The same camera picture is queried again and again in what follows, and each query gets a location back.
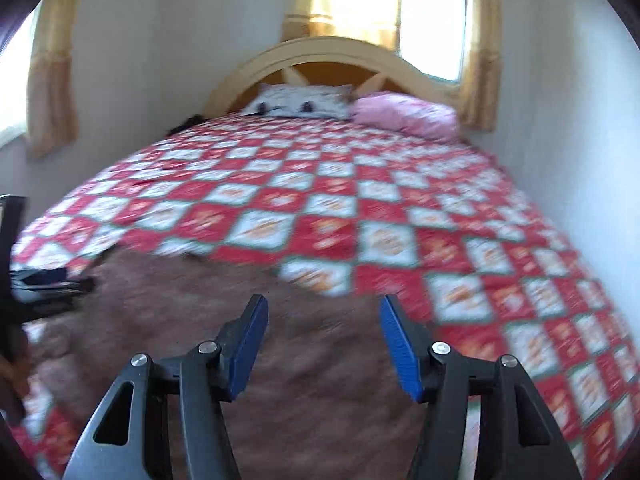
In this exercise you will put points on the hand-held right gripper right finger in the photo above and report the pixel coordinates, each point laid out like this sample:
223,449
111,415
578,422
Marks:
400,352

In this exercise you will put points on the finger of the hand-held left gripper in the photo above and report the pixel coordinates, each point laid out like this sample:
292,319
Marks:
50,287

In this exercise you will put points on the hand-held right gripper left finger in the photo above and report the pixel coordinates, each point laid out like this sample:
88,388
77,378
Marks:
247,345

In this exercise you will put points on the brown knitted sweater sun motifs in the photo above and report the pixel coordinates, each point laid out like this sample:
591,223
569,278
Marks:
320,375

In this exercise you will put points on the person's left hand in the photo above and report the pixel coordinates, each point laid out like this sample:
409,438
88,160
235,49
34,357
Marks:
19,375

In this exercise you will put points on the side window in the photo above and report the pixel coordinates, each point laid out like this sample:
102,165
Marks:
15,95

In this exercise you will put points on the red white checked printed bedspread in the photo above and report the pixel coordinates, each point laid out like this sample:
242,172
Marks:
380,200

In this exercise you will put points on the yellow curtain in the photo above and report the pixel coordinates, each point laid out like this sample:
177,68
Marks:
481,50
52,85
345,0

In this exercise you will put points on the dark cloth beside bed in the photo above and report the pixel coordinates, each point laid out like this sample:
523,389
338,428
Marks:
187,124

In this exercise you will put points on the pink pillow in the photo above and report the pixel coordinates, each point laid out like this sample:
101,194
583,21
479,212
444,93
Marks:
405,112

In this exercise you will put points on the grey white patterned pillow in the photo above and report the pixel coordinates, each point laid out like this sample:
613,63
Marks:
300,100

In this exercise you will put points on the cream arched wooden headboard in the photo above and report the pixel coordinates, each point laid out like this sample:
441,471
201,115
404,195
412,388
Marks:
325,52

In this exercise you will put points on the window behind headboard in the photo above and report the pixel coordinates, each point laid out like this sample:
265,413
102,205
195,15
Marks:
434,25

